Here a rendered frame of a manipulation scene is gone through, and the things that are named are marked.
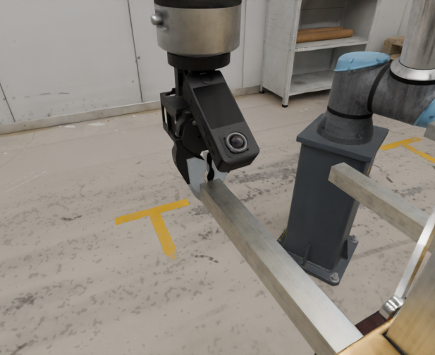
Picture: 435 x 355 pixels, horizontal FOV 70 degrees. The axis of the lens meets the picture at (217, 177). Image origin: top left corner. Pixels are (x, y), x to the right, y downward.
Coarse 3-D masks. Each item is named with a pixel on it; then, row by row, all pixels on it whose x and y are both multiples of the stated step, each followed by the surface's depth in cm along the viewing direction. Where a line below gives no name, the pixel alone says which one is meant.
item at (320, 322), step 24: (216, 192) 41; (216, 216) 40; (240, 216) 37; (240, 240) 35; (264, 240) 34; (264, 264) 31; (288, 264) 31; (288, 288) 29; (312, 288) 29; (288, 312) 29; (312, 312) 27; (336, 312) 27; (312, 336) 26; (336, 336) 25; (360, 336) 25
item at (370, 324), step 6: (378, 312) 44; (372, 318) 43; (378, 318) 43; (384, 318) 43; (360, 324) 42; (366, 324) 42; (372, 324) 42; (378, 324) 42; (360, 330) 42; (366, 330) 42
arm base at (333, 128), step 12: (324, 120) 110; (336, 120) 105; (348, 120) 103; (360, 120) 102; (372, 120) 107; (324, 132) 108; (336, 132) 105; (348, 132) 104; (360, 132) 104; (372, 132) 107; (348, 144) 105
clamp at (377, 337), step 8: (392, 320) 25; (376, 328) 25; (384, 328) 25; (368, 336) 24; (376, 336) 24; (384, 336) 24; (352, 344) 24; (360, 344) 24; (368, 344) 24; (376, 344) 24; (384, 344) 24; (392, 344) 23; (344, 352) 23; (352, 352) 23; (360, 352) 23; (368, 352) 23; (376, 352) 23; (384, 352) 23; (392, 352) 23; (400, 352) 23
